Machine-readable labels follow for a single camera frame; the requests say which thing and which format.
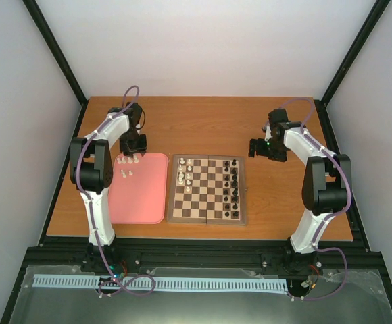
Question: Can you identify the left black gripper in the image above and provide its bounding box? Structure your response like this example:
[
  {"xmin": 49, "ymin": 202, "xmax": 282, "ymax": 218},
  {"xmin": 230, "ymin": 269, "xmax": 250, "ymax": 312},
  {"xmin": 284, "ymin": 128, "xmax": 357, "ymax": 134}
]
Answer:
[{"xmin": 119, "ymin": 129, "xmax": 147, "ymax": 158}]

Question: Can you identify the wooden chess board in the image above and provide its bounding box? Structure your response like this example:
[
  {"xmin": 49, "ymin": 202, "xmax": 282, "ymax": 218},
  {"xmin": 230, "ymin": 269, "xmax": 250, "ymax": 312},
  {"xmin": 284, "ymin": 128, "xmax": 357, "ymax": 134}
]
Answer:
[{"xmin": 167, "ymin": 155, "xmax": 247, "ymax": 226}]

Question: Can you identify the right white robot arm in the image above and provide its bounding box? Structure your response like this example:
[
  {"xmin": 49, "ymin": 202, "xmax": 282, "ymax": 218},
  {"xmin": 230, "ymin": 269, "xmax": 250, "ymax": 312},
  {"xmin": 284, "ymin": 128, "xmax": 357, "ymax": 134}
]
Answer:
[{"xmin": 248, "ymin": 108, "xmax": 352, "ymax": 254}]

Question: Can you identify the pink plastic tray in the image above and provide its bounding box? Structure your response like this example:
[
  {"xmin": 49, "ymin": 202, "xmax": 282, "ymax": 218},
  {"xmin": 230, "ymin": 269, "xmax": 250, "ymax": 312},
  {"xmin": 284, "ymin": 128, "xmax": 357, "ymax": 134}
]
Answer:
[{"xmin": 108, "ymin": 153, "xmax": 168, "ymax": 225}]

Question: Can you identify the light blue cable duct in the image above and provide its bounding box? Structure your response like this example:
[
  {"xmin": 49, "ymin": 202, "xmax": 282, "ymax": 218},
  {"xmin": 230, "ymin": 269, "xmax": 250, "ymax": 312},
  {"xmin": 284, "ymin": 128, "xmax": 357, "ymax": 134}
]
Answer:
[{"xmin": 32, "ymin": 274, "xmax": 288, "ymax": 294}]

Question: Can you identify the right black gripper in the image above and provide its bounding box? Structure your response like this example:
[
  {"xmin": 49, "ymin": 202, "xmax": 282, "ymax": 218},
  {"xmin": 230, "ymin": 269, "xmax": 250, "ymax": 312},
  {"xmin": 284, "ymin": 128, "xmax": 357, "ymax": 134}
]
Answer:
[{"xmin": 249, "ymin": 138, "xmax": 287, "ymax": 163}]

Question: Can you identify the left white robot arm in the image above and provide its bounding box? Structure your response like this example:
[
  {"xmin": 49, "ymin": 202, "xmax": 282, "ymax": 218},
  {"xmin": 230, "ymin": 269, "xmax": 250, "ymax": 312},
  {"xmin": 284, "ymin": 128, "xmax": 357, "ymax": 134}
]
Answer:
[{"xmin": 70, "ymin": 102, "xmax": 147, "ymax": 247}]

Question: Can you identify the black aluminium frame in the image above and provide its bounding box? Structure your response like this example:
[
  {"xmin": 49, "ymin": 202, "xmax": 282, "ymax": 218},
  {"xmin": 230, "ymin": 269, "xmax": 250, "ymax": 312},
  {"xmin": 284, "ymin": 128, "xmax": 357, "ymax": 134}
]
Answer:
[{"xmin": 1, "ymin": 1, "xmax": 392, "ymax": 323}]

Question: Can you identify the white chess pieces row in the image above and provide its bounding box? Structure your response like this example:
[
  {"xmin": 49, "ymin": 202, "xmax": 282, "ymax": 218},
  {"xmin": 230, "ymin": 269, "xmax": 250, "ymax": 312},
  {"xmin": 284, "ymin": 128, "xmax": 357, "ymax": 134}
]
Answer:
[{"xmin": 116, "ymin": 155, "xmax": 139, "ymax": 178}]

